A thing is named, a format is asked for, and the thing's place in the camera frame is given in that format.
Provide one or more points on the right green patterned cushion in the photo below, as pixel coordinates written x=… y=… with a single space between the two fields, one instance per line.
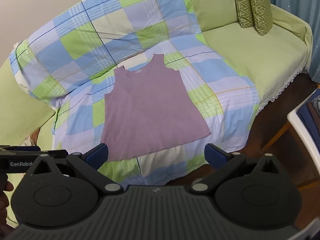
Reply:
x=262 y=15

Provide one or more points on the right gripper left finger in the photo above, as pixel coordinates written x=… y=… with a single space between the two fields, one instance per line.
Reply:
x=76 y=173

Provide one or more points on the purple sleeveless top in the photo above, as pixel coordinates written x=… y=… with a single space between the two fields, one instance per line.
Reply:
x=149 y=110

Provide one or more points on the green patterned cushion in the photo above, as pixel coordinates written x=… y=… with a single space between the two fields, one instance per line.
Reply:
x=262 y=15
x=244 y=13

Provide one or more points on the white storage bin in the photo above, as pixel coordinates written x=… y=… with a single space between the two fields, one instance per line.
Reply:
x=303 y=124

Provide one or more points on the checkered blue green bedsheet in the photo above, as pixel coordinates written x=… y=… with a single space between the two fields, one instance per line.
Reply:
x=69 y=64

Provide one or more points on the green covered sofa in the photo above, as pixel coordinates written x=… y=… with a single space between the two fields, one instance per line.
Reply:
x=271 y=62

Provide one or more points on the left hand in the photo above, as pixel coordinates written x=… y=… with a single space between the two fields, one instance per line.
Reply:
x=6 y=186

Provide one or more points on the left green patterned cushion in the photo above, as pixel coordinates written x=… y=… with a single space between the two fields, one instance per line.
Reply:
x=244 y=13

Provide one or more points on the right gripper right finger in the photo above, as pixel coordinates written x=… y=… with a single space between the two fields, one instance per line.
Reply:
x=236 y=173

